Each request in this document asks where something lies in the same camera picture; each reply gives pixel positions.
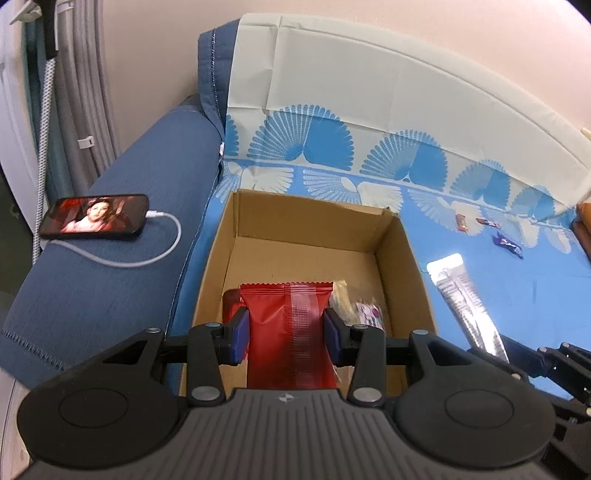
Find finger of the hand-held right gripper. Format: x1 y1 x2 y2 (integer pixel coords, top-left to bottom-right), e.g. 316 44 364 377
467 347 532 386
501 335 591 407

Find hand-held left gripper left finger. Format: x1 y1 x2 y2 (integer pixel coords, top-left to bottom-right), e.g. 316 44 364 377
99 307 251 407

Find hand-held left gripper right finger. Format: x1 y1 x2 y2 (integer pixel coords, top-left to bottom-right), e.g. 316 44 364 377
323 308 481 407

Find clear candy packet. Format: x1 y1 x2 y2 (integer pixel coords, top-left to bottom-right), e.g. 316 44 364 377
330 279 385 333

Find red snack packet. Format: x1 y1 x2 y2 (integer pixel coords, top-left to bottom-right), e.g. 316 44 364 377
222 281 340 391

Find brown cardboard box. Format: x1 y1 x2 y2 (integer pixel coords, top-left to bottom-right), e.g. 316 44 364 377
187 188 438 398

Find silver stick snack packet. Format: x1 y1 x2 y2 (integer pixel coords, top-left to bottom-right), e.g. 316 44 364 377
426 254 509 363

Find purple candy packet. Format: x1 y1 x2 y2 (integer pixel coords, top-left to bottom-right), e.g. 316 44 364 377
492 231 525 260

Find black smartphone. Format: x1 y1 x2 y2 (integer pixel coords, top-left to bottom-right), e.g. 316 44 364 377
39 194 150 239

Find blue fan-print sheet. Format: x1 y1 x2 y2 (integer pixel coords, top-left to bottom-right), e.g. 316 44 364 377
166 13 591 407

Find grey curtain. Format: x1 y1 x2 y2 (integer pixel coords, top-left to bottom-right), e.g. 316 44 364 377
23 0 118 199

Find white charging cable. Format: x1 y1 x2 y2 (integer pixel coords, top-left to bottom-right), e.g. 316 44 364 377
51 210 182 268

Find black garment steamer with hose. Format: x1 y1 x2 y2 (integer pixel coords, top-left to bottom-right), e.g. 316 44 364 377
31 0 61 266

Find white door frame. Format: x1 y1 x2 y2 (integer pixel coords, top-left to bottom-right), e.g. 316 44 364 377
0 0 44 232

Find white wall rack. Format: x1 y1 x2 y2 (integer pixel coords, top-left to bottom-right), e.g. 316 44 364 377
9 0 75 24

